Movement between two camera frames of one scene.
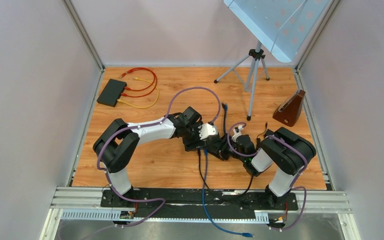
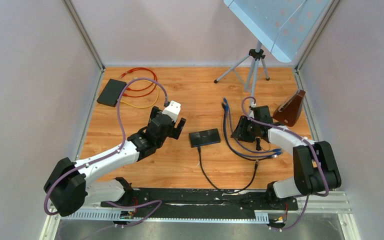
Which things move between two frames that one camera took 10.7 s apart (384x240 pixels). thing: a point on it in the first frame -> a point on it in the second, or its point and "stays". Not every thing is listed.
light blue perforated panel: (282, 26) stays
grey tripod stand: (255, 55) stays
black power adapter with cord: (258, 139) stays
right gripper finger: (220, 147) -> (245, 130)
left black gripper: (191, 145) -> (177, 130)
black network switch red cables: (112, 92) stays
